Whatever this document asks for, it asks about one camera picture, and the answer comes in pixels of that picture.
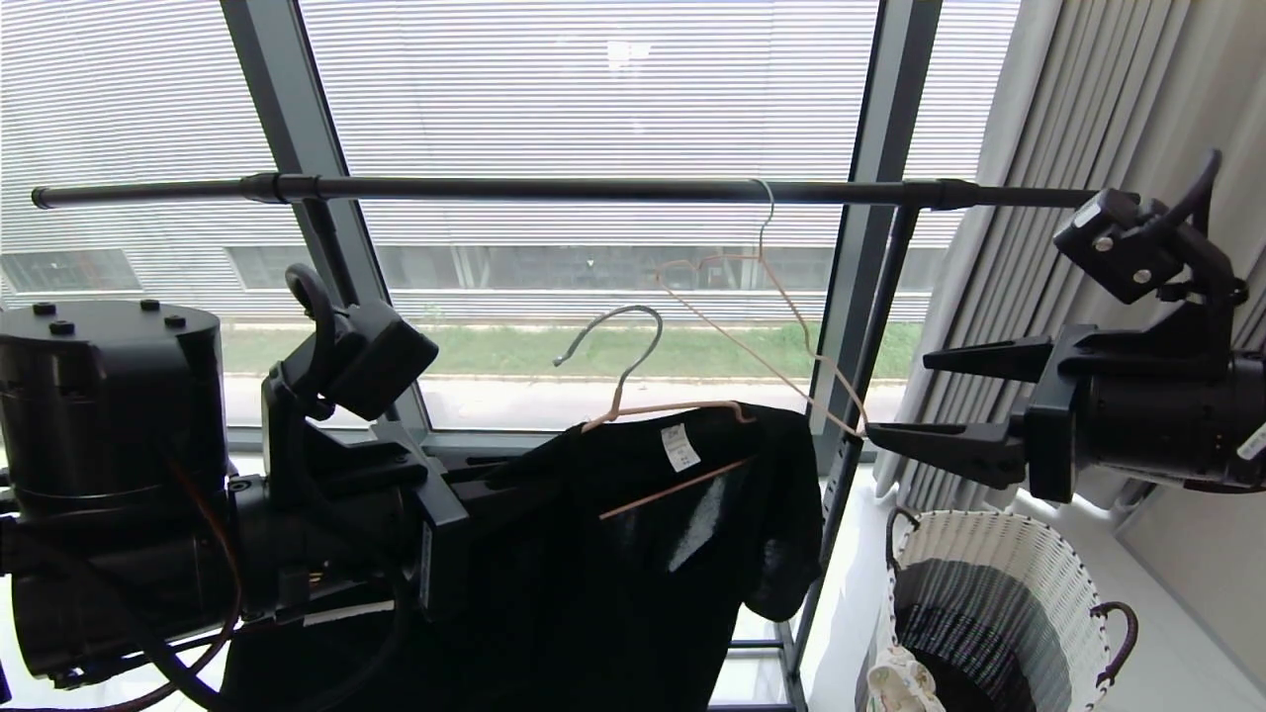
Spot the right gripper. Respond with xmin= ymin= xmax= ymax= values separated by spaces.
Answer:
xmin=865 ymin=324 xmax=1266 ymax=505

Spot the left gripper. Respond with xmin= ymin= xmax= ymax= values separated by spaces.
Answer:
xmin=232 ymin=450 xmax=472 ymax=624

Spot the black garment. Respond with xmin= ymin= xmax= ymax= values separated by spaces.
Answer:
xmin=220 ymin=400 xmax=827 ymax=712

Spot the cream printed garment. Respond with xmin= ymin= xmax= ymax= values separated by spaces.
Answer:
xmin=865 ymin=645 xmax=949 ymax=712

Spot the pink clothes hanger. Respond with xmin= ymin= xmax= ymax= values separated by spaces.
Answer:
xmin=552 ymin=304 xmax=758 ymax=520
xmin=655 ymin=180 xmax=870 ymax=442

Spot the white laundry basket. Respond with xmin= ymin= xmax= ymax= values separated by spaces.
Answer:
xmin=883 ymin=504 xmax=1140 ymax=712

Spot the black clothes rack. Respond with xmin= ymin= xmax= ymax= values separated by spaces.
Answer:
xmin=30 ymin=173 xmax=1138 ymax=712

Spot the beige curtain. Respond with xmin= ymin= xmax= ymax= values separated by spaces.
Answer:
xmin=878 ymin=0 xmax=1266 ymax=515

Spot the window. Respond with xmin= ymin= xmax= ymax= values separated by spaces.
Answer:
xmin=0 ymin=0 xmax=1022 ymax=466

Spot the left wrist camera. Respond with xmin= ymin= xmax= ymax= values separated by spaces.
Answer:
xmin=260 ymin=297 xmax=441 ymax=495

